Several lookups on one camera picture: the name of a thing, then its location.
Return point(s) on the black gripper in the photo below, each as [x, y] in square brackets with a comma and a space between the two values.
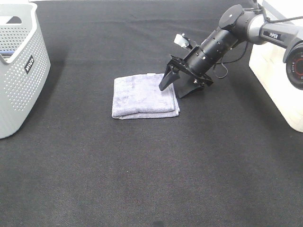
[195, 65]

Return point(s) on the lavender towel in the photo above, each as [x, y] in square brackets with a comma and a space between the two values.
[139, 97]

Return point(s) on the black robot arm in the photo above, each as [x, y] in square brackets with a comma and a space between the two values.
[236, 25]

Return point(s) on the white storage box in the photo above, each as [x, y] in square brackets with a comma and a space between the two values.
[277, 61]

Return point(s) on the grey perforated laundry basket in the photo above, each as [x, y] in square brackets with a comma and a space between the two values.
[23, 75]

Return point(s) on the blue towel inside basket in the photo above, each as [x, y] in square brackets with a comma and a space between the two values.
[6, 54]

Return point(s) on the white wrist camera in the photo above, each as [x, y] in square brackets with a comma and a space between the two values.
[181, 41]

